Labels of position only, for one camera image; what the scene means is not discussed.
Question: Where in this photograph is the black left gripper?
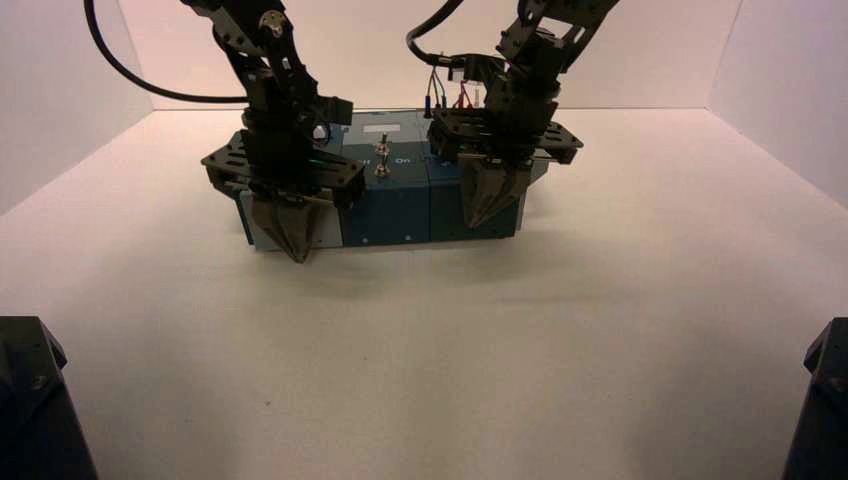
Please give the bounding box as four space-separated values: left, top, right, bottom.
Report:
201 99 366 264

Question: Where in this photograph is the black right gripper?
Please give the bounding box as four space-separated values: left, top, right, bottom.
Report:
427 72 584 231

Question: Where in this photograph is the grey and teal task box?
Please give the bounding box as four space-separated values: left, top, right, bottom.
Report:
218 109 551 252

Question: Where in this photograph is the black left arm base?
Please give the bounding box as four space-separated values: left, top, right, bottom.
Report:
0 315 99 480

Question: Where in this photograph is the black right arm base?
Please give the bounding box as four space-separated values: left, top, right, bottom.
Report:
781 316 848 480

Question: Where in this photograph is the black banana plug cable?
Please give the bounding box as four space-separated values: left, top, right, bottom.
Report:
422 66 442 119

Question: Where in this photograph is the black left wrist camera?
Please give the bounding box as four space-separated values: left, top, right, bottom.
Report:
316 94 354 127

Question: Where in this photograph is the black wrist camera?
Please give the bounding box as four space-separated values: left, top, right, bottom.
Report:
316 94 354 127
450 54 508 84

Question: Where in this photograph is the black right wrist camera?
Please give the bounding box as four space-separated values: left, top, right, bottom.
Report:
450 54 508 84

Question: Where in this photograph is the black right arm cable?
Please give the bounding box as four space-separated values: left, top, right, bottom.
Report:
405 0 466 66

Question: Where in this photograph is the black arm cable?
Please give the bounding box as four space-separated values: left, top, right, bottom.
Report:
84 0 250 106
405 0 466 66

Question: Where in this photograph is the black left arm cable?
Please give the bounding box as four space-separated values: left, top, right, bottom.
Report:
84 0 250 106

